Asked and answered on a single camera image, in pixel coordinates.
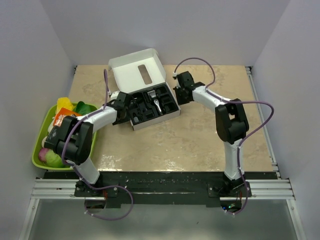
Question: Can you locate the black silver hair clipper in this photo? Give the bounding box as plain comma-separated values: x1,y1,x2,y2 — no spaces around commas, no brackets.
147,90,164,116

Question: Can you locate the white cardboard box lid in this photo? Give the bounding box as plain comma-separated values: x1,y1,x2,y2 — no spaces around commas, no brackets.
107,47,181,132

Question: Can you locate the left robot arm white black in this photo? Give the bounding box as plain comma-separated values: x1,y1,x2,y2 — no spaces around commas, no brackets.
45,91,133,196

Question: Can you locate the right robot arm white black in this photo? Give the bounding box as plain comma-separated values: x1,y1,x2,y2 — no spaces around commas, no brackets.
173,71,250,197

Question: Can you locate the black plastic insert tray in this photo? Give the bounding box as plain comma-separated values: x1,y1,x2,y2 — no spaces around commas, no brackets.
128,83,181,131

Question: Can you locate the green plush toy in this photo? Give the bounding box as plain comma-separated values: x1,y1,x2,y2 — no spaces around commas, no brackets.
73,101,97,116

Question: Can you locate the yellow plush toy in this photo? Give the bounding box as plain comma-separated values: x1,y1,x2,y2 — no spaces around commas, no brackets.
55,97,74,113

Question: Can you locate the orange razor package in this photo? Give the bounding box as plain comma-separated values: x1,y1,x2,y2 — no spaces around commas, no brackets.
52,107,81,127

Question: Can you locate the black product box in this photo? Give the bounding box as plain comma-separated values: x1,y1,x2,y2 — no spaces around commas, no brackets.
44,126,61,152

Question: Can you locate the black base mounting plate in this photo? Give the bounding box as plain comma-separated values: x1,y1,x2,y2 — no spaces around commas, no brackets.
42,170,251,209

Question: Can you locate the light green ball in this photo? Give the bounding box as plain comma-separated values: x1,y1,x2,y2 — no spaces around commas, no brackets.
45,149,66,168

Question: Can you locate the pink ball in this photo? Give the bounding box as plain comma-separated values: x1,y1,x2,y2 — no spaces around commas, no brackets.
38,147,50,163

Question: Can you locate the green plastic tray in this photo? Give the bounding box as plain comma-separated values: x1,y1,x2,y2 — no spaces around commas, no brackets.
31,101,97,171

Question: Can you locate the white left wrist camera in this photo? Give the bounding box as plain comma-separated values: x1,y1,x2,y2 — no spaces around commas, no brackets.
109,91,119,101

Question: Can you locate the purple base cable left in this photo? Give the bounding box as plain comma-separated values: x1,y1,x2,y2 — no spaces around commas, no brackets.
84,184,134,221

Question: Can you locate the aluminium frame rail left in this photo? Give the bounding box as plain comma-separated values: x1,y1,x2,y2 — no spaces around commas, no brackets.
18,177,78,240

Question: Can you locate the aluminium frame rail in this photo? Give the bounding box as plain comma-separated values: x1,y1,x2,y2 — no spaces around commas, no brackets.
245,65,307,240
18,177,78,240

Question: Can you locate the aluminium frame rail right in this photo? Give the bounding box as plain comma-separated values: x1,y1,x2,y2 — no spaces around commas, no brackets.
245,65,307,240

